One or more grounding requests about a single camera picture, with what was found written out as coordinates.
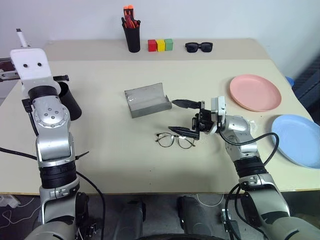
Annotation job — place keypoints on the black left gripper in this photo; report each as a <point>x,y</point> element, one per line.
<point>7,67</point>

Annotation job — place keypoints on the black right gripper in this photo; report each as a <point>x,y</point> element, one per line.
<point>203,121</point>

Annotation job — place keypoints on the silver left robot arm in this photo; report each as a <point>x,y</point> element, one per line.
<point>52,140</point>

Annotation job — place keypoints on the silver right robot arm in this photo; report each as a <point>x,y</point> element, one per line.
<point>265,200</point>

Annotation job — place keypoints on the grey open glasses case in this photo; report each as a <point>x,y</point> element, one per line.
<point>147,102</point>

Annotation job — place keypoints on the black tool holder cup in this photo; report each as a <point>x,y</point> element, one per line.
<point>133,40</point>

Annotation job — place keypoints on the thin-framed clear eyeglasses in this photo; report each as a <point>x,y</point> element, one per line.
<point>175,137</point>

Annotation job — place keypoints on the black sunglasses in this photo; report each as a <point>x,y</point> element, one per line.
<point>192,47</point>

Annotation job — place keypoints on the pink plate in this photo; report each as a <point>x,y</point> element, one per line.
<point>255,92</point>

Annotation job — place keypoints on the green block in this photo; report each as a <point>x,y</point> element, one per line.
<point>169,45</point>

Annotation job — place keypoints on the yellow block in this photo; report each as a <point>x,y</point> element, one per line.
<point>161,45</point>

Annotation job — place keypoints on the red block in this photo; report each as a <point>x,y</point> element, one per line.
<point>152,46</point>

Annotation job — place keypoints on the blue tub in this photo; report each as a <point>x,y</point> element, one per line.
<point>290,81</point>

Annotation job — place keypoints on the blue plate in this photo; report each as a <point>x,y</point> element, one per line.
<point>297,140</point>

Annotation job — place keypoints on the orange-tipped tool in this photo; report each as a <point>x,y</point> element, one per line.
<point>128,10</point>

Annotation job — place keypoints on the white power strip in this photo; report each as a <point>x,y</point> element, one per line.
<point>8,200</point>

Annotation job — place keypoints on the dark bag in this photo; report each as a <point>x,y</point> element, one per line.
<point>308,92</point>

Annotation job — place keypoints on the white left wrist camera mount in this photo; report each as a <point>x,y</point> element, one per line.
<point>31,65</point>

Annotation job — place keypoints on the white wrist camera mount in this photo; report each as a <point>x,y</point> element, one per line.
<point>31,65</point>
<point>218,110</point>

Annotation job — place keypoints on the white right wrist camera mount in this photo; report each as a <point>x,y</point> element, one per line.
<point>218,110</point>

